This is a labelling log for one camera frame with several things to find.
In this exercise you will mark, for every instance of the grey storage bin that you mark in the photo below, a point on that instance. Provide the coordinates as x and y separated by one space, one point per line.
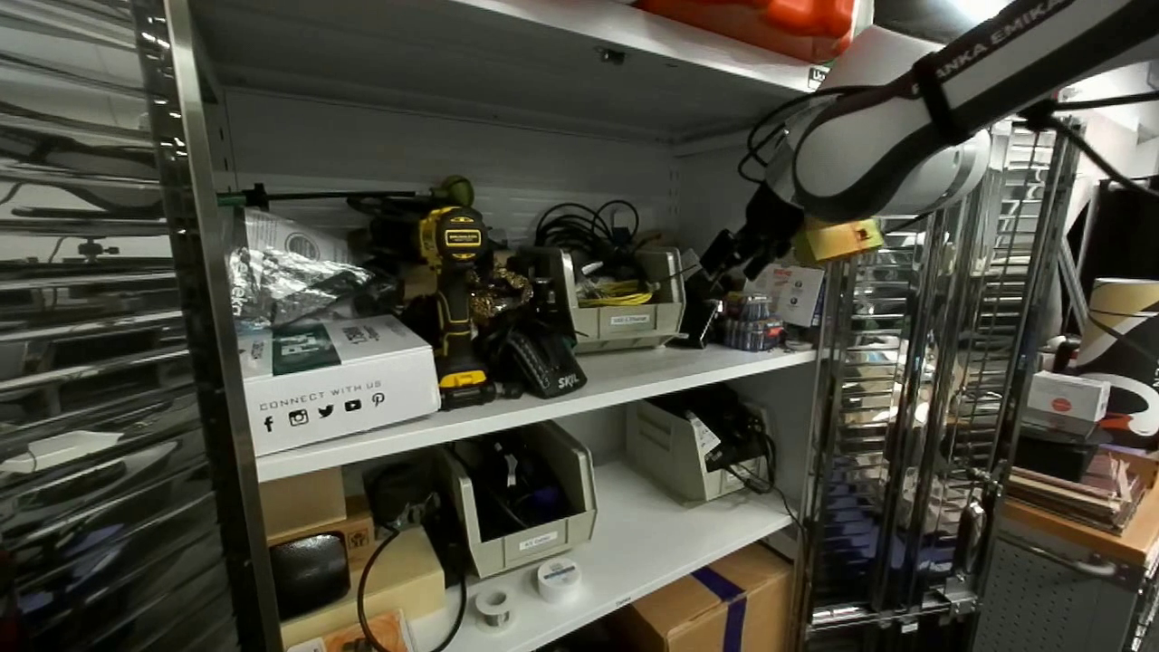
700 452
521 499

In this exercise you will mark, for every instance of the pack of batteries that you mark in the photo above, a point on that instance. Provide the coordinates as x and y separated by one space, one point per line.
751 323

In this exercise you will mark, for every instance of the metal shelving unit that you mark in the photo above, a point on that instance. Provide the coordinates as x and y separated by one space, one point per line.
535 104

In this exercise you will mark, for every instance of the black battery charger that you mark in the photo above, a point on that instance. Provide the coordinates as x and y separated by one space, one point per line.
542 364

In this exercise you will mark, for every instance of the grey storage bin lower middle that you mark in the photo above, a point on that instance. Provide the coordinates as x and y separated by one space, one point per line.
521 499

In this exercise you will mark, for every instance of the orange case on top shelf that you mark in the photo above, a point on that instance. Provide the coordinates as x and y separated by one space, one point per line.
806 31

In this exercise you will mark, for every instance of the clear plastic bag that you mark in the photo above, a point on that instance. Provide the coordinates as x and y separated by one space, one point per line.
283 273

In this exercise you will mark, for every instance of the grey tool bin upper shelf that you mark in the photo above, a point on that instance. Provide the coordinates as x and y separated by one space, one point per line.
624 313

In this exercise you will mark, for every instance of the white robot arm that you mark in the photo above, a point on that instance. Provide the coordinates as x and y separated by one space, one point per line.
905 143

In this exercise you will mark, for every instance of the brown cardboard box lower left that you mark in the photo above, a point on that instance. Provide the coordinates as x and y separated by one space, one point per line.
396 578

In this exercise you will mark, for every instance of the white printed cardboard box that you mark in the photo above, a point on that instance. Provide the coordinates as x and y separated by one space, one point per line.
330 378

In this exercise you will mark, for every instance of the white tape roll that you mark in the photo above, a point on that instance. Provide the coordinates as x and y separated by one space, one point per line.
559 578
492 607

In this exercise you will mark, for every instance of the white tape roll right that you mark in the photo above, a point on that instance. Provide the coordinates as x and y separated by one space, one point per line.
559 578

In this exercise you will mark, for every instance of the brown cardboard box blue tape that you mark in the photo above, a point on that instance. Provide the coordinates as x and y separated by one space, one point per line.
739 604

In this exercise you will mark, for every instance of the black round device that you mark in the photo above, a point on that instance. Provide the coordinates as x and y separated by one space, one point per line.
308 575

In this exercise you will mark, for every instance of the yellow black cordless drill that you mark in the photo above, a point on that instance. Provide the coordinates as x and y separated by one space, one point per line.
450 241

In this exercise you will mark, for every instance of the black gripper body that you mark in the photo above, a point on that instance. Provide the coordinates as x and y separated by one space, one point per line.
763 236

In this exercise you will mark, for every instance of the white tape roll left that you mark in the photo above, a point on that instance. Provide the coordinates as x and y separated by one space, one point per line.
492 607

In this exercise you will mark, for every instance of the grey storage bin lower right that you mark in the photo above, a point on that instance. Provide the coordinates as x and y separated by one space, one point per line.
700 452

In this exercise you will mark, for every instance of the white card package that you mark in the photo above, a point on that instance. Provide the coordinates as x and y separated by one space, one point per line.
795 291

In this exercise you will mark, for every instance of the yellow wrist camera mount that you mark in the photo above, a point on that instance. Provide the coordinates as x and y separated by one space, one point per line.
833 241

